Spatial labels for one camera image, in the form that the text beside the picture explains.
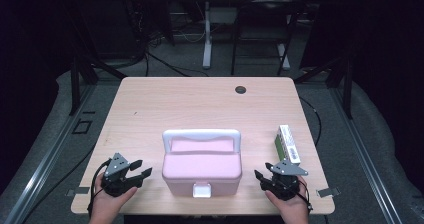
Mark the white desk with white legs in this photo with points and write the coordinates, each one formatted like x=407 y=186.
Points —
x=207 y=34

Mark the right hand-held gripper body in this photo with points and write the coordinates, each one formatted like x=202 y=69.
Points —
x=286 y=168

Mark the person's right hand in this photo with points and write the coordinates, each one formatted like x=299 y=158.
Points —
x=295 y=210

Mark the black chair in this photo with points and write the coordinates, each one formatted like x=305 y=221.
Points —
x=263 y=7

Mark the person's left hand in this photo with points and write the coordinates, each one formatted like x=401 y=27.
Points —
x=103 y=207

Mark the grey tape strip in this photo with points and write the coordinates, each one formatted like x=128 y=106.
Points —
x=328 y=192
x=78 y=191

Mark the black metal stand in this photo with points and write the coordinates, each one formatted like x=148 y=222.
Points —
x=347 y=84
x=75 y=84

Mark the white and green carton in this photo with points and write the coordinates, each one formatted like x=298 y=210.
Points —
x=288 y=144

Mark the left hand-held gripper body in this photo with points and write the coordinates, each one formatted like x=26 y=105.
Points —
x=115 y=165

